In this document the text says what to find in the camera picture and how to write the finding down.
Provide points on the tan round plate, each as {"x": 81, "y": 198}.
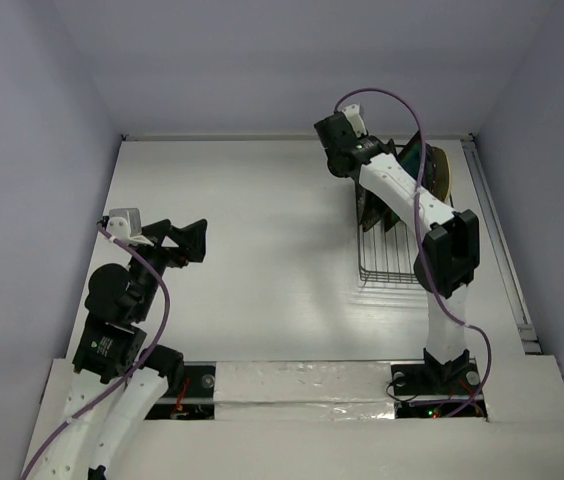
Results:
{"x": 441, "y": 185}

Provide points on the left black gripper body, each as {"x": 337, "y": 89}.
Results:
{"x": 156, "y": 256}

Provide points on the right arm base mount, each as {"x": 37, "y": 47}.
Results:
{"x": 414, "y": 380}

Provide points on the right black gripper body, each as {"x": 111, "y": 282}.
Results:
{"x": 389, "y": 148}

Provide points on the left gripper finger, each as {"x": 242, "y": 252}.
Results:
{"x": 193, "y": 248}
{"x": 193, "y": 230}

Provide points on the teal square plate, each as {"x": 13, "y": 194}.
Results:
{"x": 409, "y": 156}

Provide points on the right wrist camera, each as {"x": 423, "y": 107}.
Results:
{"x": 353, "y": 114}

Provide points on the black floral square plate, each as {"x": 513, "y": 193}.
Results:
{"x": 390, "y": 220}
{"x": 370, "y": 208}

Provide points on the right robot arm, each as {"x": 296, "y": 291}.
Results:
{"x": 448, "y": 240}

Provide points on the wire dish rack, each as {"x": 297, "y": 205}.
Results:
{"x": 387, "y": 258}

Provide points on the metal rail on right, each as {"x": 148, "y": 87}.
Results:
{"x": 526, "y": 330}

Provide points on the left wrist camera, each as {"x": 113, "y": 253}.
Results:
{"x": 124, "y": 224}

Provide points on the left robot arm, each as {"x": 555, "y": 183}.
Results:
{"x": 120, "y": 368}

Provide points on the dark patterned round plate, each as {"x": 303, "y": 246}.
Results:
{"x": 429, "y": 172}

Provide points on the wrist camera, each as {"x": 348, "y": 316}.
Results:
{"x": 124, "y": 224}
{"x": 353, "y": 114}

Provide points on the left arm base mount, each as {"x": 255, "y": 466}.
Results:
{"x": 198, "y": 384}

